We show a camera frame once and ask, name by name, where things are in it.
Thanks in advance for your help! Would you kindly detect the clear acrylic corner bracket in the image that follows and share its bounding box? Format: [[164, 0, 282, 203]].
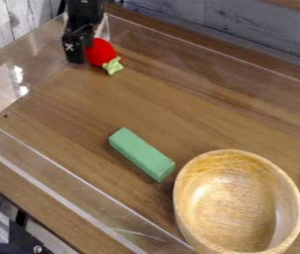
[[94, 15, 110, 41]]

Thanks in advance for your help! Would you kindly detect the wooden oval bowl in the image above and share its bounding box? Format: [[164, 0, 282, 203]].
[[173, 149, 300, 254]]

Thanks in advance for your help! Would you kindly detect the red plush strawberry toy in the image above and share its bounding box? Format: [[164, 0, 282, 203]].
[[85, 38, 124, 75]]

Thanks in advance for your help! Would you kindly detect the green rectangular block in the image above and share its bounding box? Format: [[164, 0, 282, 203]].
[[107, 127, 176, 183]]

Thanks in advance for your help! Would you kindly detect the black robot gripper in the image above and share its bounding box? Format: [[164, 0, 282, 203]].
[[63, 0, 103, 64]]

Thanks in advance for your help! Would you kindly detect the black clamp with bolt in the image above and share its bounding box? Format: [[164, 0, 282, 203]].
[[8, 218, 58, 254]]

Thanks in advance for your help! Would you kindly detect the clear acrylic front wall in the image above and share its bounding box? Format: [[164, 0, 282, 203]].
[[0, 128, 196, 254]]

